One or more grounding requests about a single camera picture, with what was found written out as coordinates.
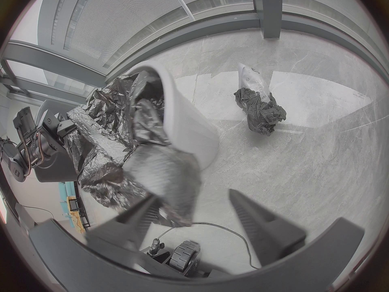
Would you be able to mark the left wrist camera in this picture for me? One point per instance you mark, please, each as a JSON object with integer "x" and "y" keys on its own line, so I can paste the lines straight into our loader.
{"x": 25, "y": 120}

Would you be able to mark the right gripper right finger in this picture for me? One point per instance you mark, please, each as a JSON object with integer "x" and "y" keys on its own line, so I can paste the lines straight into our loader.
{"x": 264, "y": 236}

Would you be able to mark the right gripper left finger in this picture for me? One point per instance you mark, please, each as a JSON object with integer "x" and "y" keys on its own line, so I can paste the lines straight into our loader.
{"x": 127, "y": 230}

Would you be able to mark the dark grey round chair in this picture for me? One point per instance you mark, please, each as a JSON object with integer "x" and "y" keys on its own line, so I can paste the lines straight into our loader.
{"x": 54, "y": 172}

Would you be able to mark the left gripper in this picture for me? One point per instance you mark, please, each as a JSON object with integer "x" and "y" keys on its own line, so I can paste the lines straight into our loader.
{"x": 51, "y": 129}

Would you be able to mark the white trash bin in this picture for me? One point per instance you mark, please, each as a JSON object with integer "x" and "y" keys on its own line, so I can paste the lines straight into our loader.
{"x": 188, "y": 123}

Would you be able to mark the black plastic bag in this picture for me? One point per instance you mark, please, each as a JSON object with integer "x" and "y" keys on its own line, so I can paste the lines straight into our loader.
{"x": 106, "y": 151}

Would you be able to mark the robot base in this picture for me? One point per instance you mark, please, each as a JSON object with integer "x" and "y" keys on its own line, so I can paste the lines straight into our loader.
{"x": 187, "y": 254}

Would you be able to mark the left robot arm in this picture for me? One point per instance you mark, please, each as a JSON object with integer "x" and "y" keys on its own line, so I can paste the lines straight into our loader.
{"x": 45, "y": 152}

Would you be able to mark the window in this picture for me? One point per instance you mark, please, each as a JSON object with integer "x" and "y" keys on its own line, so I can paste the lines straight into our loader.
{"x": 267, "y": 11}

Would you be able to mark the black plastic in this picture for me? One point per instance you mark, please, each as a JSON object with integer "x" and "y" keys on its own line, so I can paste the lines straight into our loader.
{"x": 261, "y": 114}

